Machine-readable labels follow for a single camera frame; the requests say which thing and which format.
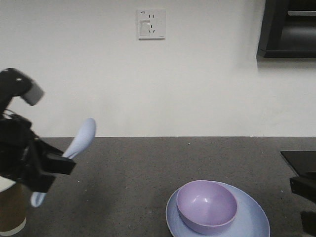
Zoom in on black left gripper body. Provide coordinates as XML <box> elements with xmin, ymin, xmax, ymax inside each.
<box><xmin>0</xmin><ymin>113</ymin><xmax>44</xmax><ymax>184</ymax></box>

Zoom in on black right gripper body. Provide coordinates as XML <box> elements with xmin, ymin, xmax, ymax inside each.
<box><xmin>290</xmin><ymin>171</ymin><xmax>316</xmax><ymax>234</ymax></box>

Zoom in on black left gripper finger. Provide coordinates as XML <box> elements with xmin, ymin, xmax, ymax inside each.
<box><xmin>37</xmin><ymin>139</ymin><xmax>76</xmax><ymax>175</ymax></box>
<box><xmin>23</xmin><ymin>170</ymin><xmax>55</xmax><ymax>193</ymax></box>

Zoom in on brown paper cup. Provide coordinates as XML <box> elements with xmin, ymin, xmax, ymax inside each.
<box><xmin>0</xmin><ymin>177</ymin><xmax>27</xmax><ymax>237</ymax></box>

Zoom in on light blue plastic spoon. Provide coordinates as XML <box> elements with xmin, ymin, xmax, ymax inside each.
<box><xmin>30</xmin><ymin>118</ymin><xmax>96</xmax><ymax>207</ymax></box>

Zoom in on purple plastic bowl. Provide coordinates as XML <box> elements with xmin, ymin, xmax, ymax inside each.
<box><xmin>176</xmin><ymin>180</ymin><xmax>238</xmax><ymax>235</ymax></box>

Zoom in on light blue plate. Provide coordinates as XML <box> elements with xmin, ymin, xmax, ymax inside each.
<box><xmin>165</xmin><ymin>182</ymin><xmax>271</xmax><ymax>237</ymax></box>

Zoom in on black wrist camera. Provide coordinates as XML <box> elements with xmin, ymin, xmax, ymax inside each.
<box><xmin>0</xmin><ymin>68</ymin><xmax>44</xmax><ymax>114</ymax></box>

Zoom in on white wall socket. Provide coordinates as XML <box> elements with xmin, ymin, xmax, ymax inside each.
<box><xmin>136</xmin><ymin>8</ymin><xmax>166</xmax><ymax>40</ymax></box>

